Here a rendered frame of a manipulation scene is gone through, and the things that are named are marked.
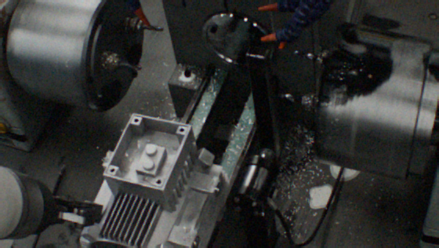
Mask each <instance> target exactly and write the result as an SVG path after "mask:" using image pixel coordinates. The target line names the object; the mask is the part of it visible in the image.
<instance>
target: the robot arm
mask: <svg viewBox="0 0 439 248"><path fill-rule="evenodd" d="M74 199H75V197H74V196H70V195H67V199H62V198H61V197H59V196H56V197H55V196H53V194H52V192H51V191H50V190H49V188H48V187H47V186H46V184H45V183H43V182H42V181H40V180H38V179H34V178H32V177H31V175H25V174H22V173H20V172H18V171H16V170H13V169H9V168H6V167H3V166H0V240H5V239H12V240H17V239H25V238H27V237H28V236H29V235H37V234H39V233H41V232H44V231H45V230H46V229H47V228H48V226H50V225H54V224H64V223H65V222H66V221H71V225H72V226H75V227H76V228H77V229H80V230H84V228H85V227H88V226H92V225H94V224H99V223H100V220H101V219H100V217H101V213H102V210H103V205H102V204H98V203H95V202H87V201H78V200H75V202H74Z"/></svg>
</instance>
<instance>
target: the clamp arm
mask: <svg viewBox="0 0 439 248"><path fill-rule="evenodd" d="M246 57H247V64H248V70H249V81H250V86H251V87H252V99H253V105H254V112H255V118H256V129H257V135H258V141H259V153H260V155H261V153H262V151H263V153H262V154H263V155H265V154H266V153H267V151H269V154H268V155H269V156H270V157H271V156H272V154H273V156H272V160H273V161H277V160H278V156H279V154H280V152H279V148H280V143H278V142H279V134H278V126H277V118H276V110H275V102H274V85H273V77H272V69H271V61H270V53H269V49H265V48H261V47H255V46H250V47H249V49H248V52H247V53H246ZM260 155H259V156H260Z"/></svg>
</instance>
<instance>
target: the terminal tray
mask: <svg viewBox="0 0 439 248"><path fill-rule="evenodd" d="M150 134H151V135H150ZM148 135H150V136H148ZM149 139H150V142H147V141H146V140H148V141H149ZM138 140H139V141H140V142H138ZM166 143H167V145H168V146H169V147H170V148H171V149H172V150H170V148H169V147H168V146H167V145H166ZM137 145H139V146H140V149H138V146H137ZM160 145H162V146H164V147H161V146H160ZM178 145H179V146H178ZM177 146H178V147H177ZM173 147H176V148H173ZM141 148H142V149H143V150H141ZM137 149H138V150H137ZM176 149H178V151H173V150H176ZM137 151H138V152H137ZM136 152H137V153H136ZM135 153H136V154H135ZM139 153H140V154H139ZM166 153H167V156H168V157H166ZM197 154H198V150H197V145H196V140H195V136H194V130H193V126H189V125H185V123H181V122H173V121H169V120H164V119H157V118H153V117H149V116H144V115H137V114H132V117H131V118H130V120H129V122H128V124H127V126H126V128H125V131H124V133H123V134H122V137H121V139H120V141H119V143H118V146H117V147H116V148H115V150H114V153H113V155H112V156H111V159H110V161H109V163H108V164H107V168H106V169H105V171H104V173H103V176H104V178H105V180H106V182H107V185H108V187H109V189H110V190H111V192H112V195H113V196H114V197H115V196H116V194H117V192H118V193H119V195H121V193H123V194H124V196H125V195H126V193H128V194H129V197H130V196H131V194H133V195H134V197H135V198H136V195H138V196H139V199H140V200H142V197H144V198H145V200H146V202H147V200H148V199H149V200H150V201H151V204H153V201H155V202H156V204H157V206H158V205H159V203H161V206H162V207H163V208H164V209H165V210H166V211H167V212H169V213H172V212H173V211H176V205H179V204H180V203H179V200H178V198H180V199H181V197H182V194H181V191H184V190H185V188H184V186H183V185H184V184H188V181H187V178H190V171H191V172H192V171H194V169H193V165H194V166H195V165H196V162H195V156H196V155H197ZM132 155H134V156H132ZM132 159H133V161H132ZM173 159H174V160H173ZM138 160H139V162H138ZM131 161H132V163H131ZM169 162H171V164H169ZM130 163H131V164H130ZM124 164H125V165H126V166H124ZM129 164H130V165H129ZM167 166H168V167H167ZM169 167H170V168H169ZM129 169H130V170H131V171H129ZM124 170H125V171H126V172H128V173H125V171H124ZM161 170H162V171H161ZM137 173H138V175H136V174H137ZM165 173H166V175H165ZM157 175H158V177H157ZM162 176H163V177H162ZM147 177H148V178H147ZM151 177H152V180H151ZM130 178H131V180H130ZM146 178H147V181H148V182H149V183H147V182H146V181H144V180H143V179H146ZM150 183H151V184H150Z"/></svg>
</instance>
